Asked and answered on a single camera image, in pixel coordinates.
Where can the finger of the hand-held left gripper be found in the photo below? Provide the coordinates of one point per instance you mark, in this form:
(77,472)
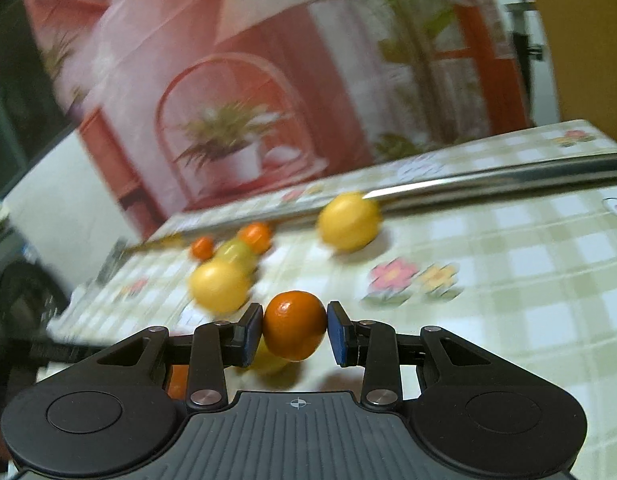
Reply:
(63,349)

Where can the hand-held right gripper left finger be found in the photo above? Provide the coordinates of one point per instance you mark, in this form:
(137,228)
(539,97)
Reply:
(249,335)

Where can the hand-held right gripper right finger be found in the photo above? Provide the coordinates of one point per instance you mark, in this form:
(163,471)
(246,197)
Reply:
(338,335)

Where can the yellow lemon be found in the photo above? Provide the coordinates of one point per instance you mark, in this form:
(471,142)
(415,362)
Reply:
(348,221)
(219,285)
(271,362)

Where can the small orange tangerine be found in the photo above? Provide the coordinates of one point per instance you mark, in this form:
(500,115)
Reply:
(202,248)

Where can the yellow-green apple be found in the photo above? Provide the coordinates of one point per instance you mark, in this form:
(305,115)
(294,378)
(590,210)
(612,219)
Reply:
(233,254)

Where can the long metal rod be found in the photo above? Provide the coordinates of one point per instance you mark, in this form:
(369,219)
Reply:
(488,177)

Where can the dark glass window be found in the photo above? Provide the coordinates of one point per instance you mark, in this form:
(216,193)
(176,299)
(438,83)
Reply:
(18,110)

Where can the printed room scene backdrop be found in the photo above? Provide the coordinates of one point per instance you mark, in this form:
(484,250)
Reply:
(338,85)

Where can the black chair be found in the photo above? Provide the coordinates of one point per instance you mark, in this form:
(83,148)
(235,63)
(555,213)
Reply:
(518,20)

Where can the wooden panel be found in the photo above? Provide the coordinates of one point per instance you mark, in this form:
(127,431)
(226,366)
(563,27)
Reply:
(588,60)

